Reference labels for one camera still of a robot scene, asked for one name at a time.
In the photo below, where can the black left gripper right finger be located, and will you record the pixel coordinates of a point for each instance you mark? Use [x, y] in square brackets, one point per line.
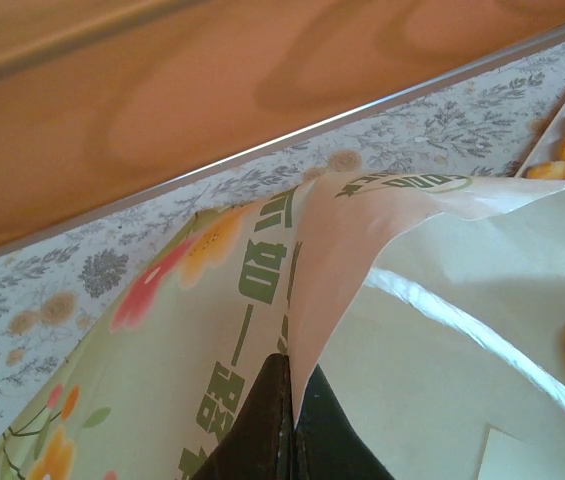
[327, 440]

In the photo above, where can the beige square tray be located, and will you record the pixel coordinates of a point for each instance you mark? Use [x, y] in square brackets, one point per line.
[557, 125]

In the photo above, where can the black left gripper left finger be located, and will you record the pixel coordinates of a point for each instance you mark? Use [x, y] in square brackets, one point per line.
[262, 425]

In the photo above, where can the aluminium back rail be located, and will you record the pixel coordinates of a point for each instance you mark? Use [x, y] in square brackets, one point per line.
[262, 147]

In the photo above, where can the floral patterned tablecloth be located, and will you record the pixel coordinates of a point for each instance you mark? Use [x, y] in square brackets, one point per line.
[37, 310]

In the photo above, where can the white printed paper bag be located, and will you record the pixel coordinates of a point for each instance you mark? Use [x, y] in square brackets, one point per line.
[162, 350]

